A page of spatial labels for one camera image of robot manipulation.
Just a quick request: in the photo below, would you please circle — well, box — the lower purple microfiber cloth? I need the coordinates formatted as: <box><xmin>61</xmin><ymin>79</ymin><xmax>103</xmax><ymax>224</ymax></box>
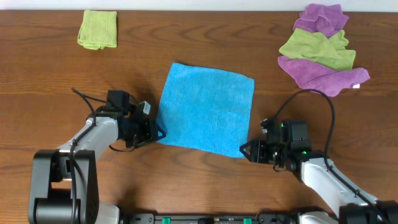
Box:
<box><xmin>277</xmin><ymin>56</ymin><xmax>370</xmax><ymax>97</ymax></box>

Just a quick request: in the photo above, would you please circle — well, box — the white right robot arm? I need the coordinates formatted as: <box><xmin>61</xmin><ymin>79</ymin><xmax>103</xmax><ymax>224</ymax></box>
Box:
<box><xmin>239</xmin><ymin>119</ymin><xmax>397</xmax><ymax>223</ymax></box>

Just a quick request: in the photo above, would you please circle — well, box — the blue microfiber cloth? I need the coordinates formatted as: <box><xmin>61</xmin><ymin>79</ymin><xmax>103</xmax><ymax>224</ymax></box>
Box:
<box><xmin>157</xmin><ymin>63</ymin><xmax>255</xmax><ymax>158</ymax></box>

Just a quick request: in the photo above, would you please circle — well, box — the crumpled green microfiber cloth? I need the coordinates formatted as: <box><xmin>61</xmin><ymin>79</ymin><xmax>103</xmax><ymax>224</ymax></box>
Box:
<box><xmin>279</xmin><ymin>29</ymin><xmax>356</xmax><ymax>70</ymax></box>

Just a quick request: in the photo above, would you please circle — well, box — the purple microfiber cloth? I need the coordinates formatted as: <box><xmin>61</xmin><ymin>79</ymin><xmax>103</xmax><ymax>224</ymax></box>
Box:
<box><xmin>277</xmin><ymin>56</ymin><xmax>370</xmax><ymax>97</ymax></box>
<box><xmin>292</xmin><ymin>3</ymin><xmax>349</xmax><ymax>38</ymax></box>

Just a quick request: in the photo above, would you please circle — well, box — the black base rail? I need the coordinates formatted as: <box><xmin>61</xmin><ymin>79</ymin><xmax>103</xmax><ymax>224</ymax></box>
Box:
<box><xmin>119</xmin><ymin>207</ymin><xmax>340</xmax><ymax>224</ymax></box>

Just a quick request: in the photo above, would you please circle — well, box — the folded green microfiber cloth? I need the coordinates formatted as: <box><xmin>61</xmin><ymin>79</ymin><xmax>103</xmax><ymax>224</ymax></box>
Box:
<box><xmin>77</xmin><ymin>10</ymin><xmax>118</xmax><ymax>50</ymax></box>

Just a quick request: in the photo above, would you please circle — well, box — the upper purple microfiber cloth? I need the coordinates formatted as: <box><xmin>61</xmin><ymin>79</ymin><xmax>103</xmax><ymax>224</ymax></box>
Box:
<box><xmin>292</xmin><ymin>3</ymin><xmax>349</xmax><ymax>38</ymax></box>

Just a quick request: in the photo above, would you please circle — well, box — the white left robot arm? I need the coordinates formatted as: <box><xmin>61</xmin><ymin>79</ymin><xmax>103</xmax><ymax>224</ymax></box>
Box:
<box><xmin>28</xmin><ymin>90</ymin><xmax>166</xmax><ymax>224</ymax></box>

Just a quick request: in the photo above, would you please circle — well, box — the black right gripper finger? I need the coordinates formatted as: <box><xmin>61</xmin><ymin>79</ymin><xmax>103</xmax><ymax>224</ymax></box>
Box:
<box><xmin>239</xmin><ymin>146</ymin><xmax>251</xmax><ymax>161</ymax></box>
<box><xmin>239</xmin><ymin>140</ymin><xmax>252</xmax><ymax>151</ymax></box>

